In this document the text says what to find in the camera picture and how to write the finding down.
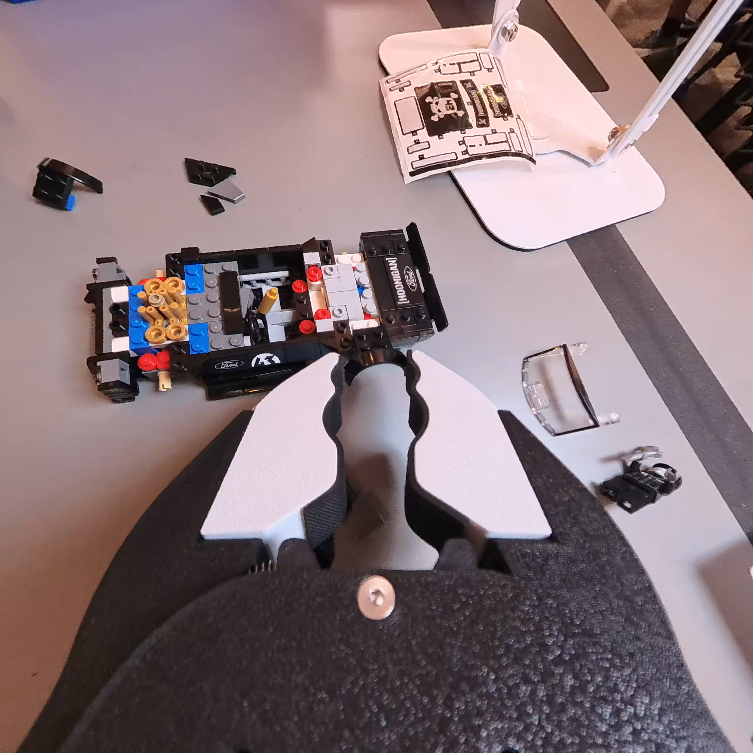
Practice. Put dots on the white booklet stand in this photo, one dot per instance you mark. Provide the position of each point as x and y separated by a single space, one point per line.
559 200

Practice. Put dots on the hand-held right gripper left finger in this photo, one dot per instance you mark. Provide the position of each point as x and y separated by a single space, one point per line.
276 447

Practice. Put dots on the transparent lego windshield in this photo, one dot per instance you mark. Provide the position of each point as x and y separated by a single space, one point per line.
559 388

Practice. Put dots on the black lego wedge plate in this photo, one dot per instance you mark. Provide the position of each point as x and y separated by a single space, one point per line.
206 170

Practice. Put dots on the grey lego tile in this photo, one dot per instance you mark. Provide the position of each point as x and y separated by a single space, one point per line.
232 192

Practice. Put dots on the lego sticker sheet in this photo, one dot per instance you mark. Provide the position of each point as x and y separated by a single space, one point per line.
447 112

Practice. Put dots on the small black lego figure assembly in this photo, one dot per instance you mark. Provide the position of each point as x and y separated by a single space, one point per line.
638 485

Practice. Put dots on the black lego wheel arch piece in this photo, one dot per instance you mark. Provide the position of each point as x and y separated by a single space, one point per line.
376 356

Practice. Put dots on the small black lego wedge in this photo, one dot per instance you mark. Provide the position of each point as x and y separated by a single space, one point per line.
213 204

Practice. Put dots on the lego car model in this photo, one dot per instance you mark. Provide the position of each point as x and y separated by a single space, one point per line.
235 306

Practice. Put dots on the black and blue lego assembly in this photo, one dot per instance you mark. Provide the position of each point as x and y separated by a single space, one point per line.
54 185

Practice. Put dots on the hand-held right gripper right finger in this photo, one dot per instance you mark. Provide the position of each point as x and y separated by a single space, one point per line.
470 453

